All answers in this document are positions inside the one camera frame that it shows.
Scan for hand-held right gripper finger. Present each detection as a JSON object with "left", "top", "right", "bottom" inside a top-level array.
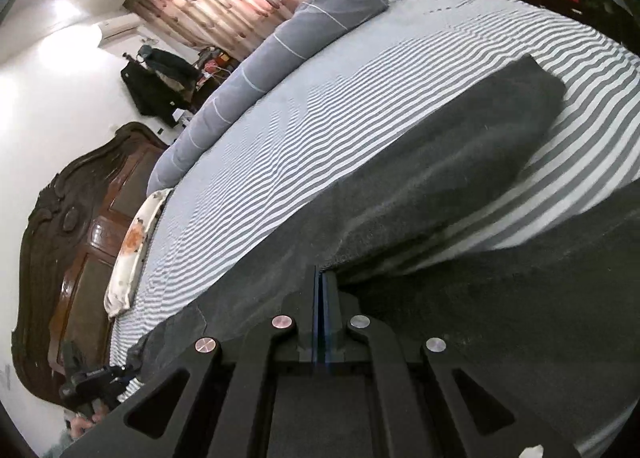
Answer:
[
  {"left": 320, "top": 270, "right": 583, "bottom": 458},
  {"left": 60, "top": 265, "right": 321, "bottom": 458}
]

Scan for dark grey pants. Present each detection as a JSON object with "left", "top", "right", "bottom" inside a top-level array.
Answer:
[{"left": 127, "top": 54, "right": 640, "bottom": 458}]

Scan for person's left hand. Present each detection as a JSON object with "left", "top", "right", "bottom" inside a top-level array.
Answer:
[{"left": 67, "top": 412, "right": 108, "bottom": 439}]

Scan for carved wooden headboard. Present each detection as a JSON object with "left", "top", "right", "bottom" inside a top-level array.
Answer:
[{"left": 11, "top": 122, "right": 171, "bottom": 404}]

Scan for white floral pillow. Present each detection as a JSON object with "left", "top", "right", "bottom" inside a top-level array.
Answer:
[{"left": 103, "top": 188, "right": 173, "bottom": 319}]

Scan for grey striped bed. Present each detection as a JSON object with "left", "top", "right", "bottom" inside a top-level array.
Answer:
[{"left": 107, "top": 0, "right": 640, "bottom": 458}]

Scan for rolled grey duvet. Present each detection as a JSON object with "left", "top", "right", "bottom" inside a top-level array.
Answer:
[{"left": 147, "top": 0, "right": 390, "bottom": 196}]

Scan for pile of assorted items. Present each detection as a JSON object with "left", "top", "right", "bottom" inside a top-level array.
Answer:
[{"left": 196, "top": 46, "right": 237, "bottom": 91}]

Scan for white air conditioner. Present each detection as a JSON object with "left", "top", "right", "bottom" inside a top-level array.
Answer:
[{"left": 96, "top": 12, "right": 141, "bottom": 46}]

